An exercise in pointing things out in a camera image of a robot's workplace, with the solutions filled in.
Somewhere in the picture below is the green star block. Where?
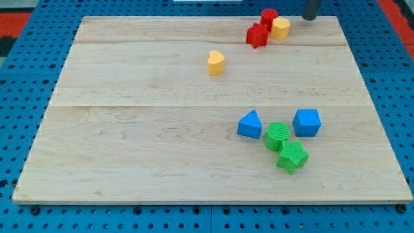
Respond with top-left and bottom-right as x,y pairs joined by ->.
276,140 -> 309,175

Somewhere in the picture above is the blue triangle block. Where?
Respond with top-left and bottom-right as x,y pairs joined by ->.
237,109 -> 262,139

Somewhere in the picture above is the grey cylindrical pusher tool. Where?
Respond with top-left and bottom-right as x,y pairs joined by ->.
302,0 -> 321,21

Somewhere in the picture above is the yellow hexagon block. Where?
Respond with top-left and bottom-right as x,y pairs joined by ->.
270,16 -> 290,41

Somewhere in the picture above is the blue cube block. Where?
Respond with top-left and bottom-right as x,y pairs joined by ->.
292,109 -> 321,137

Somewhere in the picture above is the red star block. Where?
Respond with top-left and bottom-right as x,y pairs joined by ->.
246,23 -> 268,49

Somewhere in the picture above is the green cylinder block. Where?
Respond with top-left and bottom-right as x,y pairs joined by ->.
264,122 -> 290,151

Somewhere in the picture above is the red cylinder block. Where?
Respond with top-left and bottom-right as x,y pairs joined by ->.
260,8 -> 279,32

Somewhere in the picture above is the yellow heart block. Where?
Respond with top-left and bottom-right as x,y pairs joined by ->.
207,50 -> 226,76

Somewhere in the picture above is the light wooden board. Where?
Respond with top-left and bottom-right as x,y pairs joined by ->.
12,16 -> 413,205

